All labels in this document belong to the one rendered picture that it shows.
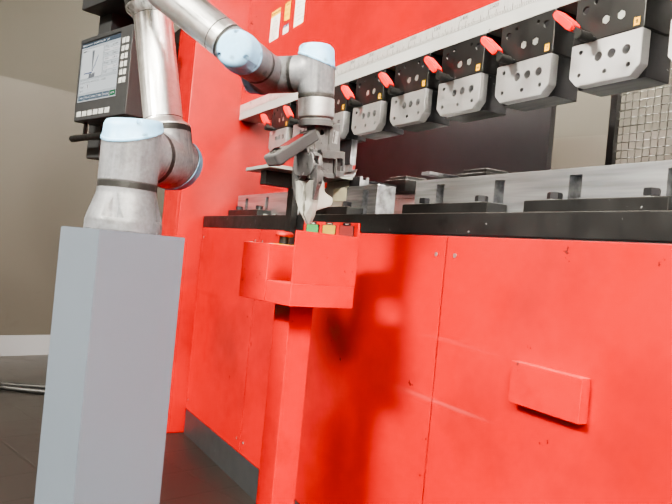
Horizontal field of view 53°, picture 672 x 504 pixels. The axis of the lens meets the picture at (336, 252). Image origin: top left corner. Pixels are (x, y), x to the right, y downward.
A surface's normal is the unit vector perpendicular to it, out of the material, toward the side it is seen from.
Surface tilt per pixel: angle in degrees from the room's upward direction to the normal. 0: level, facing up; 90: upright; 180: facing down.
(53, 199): 90
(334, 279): 90
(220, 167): 90
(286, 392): 90
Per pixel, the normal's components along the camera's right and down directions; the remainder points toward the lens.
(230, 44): -0.30, -0.03
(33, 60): 0.69, 0.06
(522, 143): -0.87, -0.08
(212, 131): 0.48, 0.04
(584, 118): -0.72, -0.07
